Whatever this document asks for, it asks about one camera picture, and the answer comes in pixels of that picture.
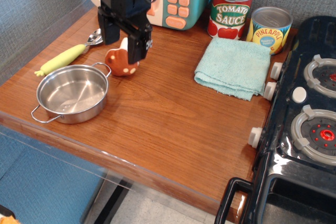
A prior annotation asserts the pineapple can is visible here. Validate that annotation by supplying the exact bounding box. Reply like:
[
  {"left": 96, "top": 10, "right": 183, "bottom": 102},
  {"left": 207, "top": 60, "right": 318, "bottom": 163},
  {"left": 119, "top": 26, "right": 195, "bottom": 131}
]
[{"left": 246, "top": 6, "right": 293, "bottom": 55}]

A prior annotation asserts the light blue folded cloth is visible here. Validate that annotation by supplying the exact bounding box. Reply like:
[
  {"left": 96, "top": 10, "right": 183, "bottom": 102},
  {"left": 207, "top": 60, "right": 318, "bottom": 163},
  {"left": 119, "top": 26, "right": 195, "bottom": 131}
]
[{"left": 194, "top": 38, "right": 270, "bottom": 101}]

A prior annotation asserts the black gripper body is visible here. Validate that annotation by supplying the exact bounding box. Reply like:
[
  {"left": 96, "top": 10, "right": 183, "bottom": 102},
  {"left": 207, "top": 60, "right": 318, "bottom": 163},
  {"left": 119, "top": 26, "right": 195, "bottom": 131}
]
[{"left": 98, "top": 0, "right": 153, "bottom": 48}]

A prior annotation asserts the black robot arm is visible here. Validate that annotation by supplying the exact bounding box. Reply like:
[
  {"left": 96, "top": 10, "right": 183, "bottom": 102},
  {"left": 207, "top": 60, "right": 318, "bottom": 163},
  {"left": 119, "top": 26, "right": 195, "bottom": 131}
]
[{"left": 98, "top": 0, "right": 156, "bottom": 64}]

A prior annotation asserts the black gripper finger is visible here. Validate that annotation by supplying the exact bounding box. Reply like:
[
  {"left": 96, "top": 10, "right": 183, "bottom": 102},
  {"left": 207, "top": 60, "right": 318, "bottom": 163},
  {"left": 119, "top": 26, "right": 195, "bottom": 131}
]
[
  {"left": 98, "top": 7, "right": 120, "bottom": 45},
  {"left": 128, "top": 35, "right": 148, "bottom": 65}
]

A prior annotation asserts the black toy stove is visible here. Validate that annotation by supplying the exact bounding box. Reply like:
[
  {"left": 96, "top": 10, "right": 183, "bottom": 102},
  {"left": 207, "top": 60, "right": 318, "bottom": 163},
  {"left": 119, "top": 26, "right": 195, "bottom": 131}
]
[{"left": 215, "top": 16, "right": 335, "bottom": 223}]

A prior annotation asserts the orange object at corner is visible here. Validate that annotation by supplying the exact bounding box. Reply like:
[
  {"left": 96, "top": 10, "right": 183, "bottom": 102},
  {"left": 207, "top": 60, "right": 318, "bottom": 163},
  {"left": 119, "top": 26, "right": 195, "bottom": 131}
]
[{"left": 0, "top": 205, "right": 20, "bottom": 224}]

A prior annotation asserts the spoon with green handle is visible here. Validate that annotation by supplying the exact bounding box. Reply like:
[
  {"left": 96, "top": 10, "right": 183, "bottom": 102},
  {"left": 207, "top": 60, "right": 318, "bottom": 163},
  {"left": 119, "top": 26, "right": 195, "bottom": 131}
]
[{"left": 34, "top": 28, "right": 103, "bottom": 77}]

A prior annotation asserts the stainless steel pot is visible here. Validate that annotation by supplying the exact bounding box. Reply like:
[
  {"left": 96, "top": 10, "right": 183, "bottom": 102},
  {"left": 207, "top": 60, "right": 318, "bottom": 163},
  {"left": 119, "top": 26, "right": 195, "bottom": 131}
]
[{"left": 31, "top": 62, "right": 112, "bottom": 124}]

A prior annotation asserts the brown toy mushroom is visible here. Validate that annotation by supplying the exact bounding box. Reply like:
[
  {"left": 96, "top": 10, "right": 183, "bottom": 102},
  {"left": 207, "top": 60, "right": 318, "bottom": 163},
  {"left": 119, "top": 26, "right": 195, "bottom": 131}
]
[{"left": 105, "top": 37, "right": 140, "bottom": 77}]

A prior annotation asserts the tomato sauce can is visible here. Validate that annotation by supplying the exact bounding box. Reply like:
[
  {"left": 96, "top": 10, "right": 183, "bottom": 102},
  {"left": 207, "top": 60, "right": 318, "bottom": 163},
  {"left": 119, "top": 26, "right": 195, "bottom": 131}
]
[{"left": 207, "top": 0, "right": 253, "bottom": 40}]

